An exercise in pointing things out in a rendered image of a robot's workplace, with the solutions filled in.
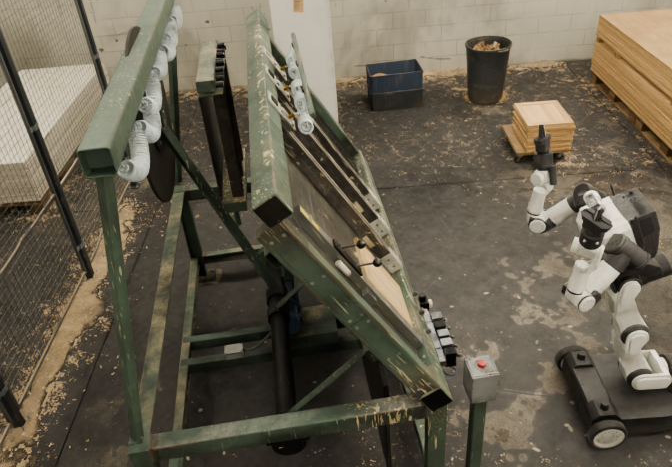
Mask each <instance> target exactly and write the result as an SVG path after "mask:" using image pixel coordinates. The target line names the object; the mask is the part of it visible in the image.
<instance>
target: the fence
mask: <svg viewBox="0 0 672 467"><path fill-rule="evenodd" d="M301 208H302V207H301V206H300V205H298V206H296V207H295V208H293V214H292V217H293V218H294V219H295V221H296V222H297V223H298V224H299V225H300V226H301V227H302V228H303V229H304V230H305V231H306V232H307V233H308V234H309V235H310V236H311V238H312V239H313V240H314V241H315V242H316V243H317V244H318V245H319V246H320V247H321V248H322V249H323V250H324V251H325V252H326V254H327V255H328V256H329V257H330V258H331V259H332V260H333V261H334V262H336V261H338V260H341V261H342V263H343V264H344V265H345V266H346V267H347V268H348V269H349V270H350V271H351V275H350V276H349V278H350V279H351V280H352V281H353V282H354V283H355V284H356V285H357V287H358V288H359V289H360V290H362V289H364V288H366V287H367V288H368V289H369V290H370V291H371V292H372V293H373V294H374V295H375V296H376V300H377V303H376V304H374V305H375V306H376V307H377V308H378V309H379V310H380V311H381V312H382V313H383V314H384V315H385V316H386V317H387V318H388V320H389V321H390V322H391V323H392V324H393V325H394V326H395V327H396V328H397V329H398V330H399V331H400V332H401V333H402V334H403V335H404V337H405V338H406V339H407V340H408V341H409V342H410V343H411V344H412V345H413V346H414V347H415V348H416V349H418V348H420V347H422V346H423V345H424V344H423V341H422V338H421V337H420V336H419V335H418V334H417V332H416V331H415V330H414V329H413V328H412V327H411V326H410V325H409V324H408V323H407V321H406V320H405V319H404V318H403V317H402V316H401V315H400V314H399V313H398V312H397V311H396V309H395V308H394V307H393V306H392V305H391V304H390V303H389V302H388V301H387V300H386V299H385V297H384V296H383V295H382V294H381V293H380V292H379V291H378V290H377V289H376V288H375V287H374V285H373V284H372V283H371V282H370V281H369V280H368V279H367V278H366V277H365V276H364V274H363V273H362V274H363V276H360V275H359V274H358V273H357V272H356V271H355V270H354V269H353V268H352V266H351V265H350V264H349V263H348V262H347V261H346V260H345V259H344V258H343V257H342V256H341V255H340V253H339V252H338V251H337V250H336V249H335V248H334V246H333V242H332V239H331V238H330V237H329V236H328V235H327V234H326V233H325V232H324V231H323V230H322V229H321V227H320V226H319V225H318V224H317V223H316V222H315V221H314V220H313V219H312V218H311V217H310V215H309V214H308V213H307V212H306V211H305V210H304V209H303V208H302V209H303V210H304V211H305V212H306V213H307V215H308V216H309V219H308V218H307V217H306V216H305V215H304V213H303V212H302V210H301ZM312 220H313V221H314V222H315V223H316V224H317V225H318V227H319V230H320V231H319V230H318V229H317V228H316V227H315V225H314V224H313V223H312Z"/></svg>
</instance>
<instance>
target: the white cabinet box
mask: <svg viewBox="0 0 672 467"><path fill-rule="evenodd" d="M269 4H270V11H271V19H272V26H273V34H274V42H275V44H276V45H277V46H278V47H279V49H280V50H281V51H282V53H283V54H284V55H285V56H286V54H287V53H288V52H290V45H291V43H292V38H291V33H293V32H294V33H295V35H296V39H297V43H298V47H299V51H300V55H301V59H302V63H303V66H304V70H305V74H306V78H307V82H308V86H309V87H310V88H311V90H312V91H313V92H314V93H315V95H316V96H317V97H318V99H319V100H320V101H321V102H322V104H323V105H324V106H325V108H326V109H327V110H328V111H329V113H330V114H331V115H332V117H333V118H334V119H335V120H336V122H337V123H338V109H337V94H336V81H335V68H334V56H333V43H332V30H331V18H330V5H329V0H269ZM293 50H294V49H293V47H292V45H291V52H293Z"/></svg>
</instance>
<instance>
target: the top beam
mask: <svg viewBox="0 0 672 467"><path fill-rule="evenodd" d="M263 46H264V47H265V48H266V49H267V51H268V52H269V53H270V54H271V56H272V51H271V44H270V36H269V29H268V21H267V19H266V18H265V17H264V15H263V14H262V13H261V11H260V10H259V9H258V8H257V9H256V10H254V11H253V12H252V13H250V14H249V15H248V16H247V17H246V47H247V78H248V109H249V139H250V170H251V200H252V211H253V212H254V213H255V214H256V215H257V216H258V217H259V218H260V219H261V220H262V221H263V222H264V223H265V224H266V225H267V226H268V227H269V228H272V227H273V226H275V225H276V224H278V223H279V222H281V221H282V220H284V219H285V218H287V217H288V216H290V215H291V214H293V206H292V199H291V192H290V184H289V177H288V169H287V162H286V155H285V147H284V140H283V132H282V125H281V118H280V113H279V112H278V111H277V110H276V109H275V107H274V106H273V105H272V104H271V103H270V101H269V100H268V94H267V90H269V91H270V92H271V94H272V95H273V96H274V97H275V98H276V100H277V101H278V95H277V88H276V85H275V84H274V82H273V81H272V80H271V79H270V78H269V76H268V75H267V74H266V73H265V64H266V65H267V66H268V68H269V69H270V70H271V71H272V73H273V74H274V75H275V73H274V66H273V64H272V63H271V62H270V61H269V59H268V58H267V57H266V56H265V54H264V53H263Z"/></svg>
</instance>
